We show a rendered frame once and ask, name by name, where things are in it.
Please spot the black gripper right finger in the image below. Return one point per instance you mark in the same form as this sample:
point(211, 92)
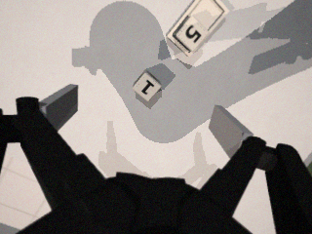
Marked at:
point(289, 188)

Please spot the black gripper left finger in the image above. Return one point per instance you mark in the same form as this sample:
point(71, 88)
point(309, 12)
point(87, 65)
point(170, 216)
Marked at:
point(103, 206)

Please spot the beige open tray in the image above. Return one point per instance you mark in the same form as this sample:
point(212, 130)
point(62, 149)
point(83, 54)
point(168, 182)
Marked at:
point(208, 12)

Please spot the white cube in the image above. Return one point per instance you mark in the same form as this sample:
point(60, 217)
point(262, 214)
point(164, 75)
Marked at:
point(147, 85)
point(191, 34)

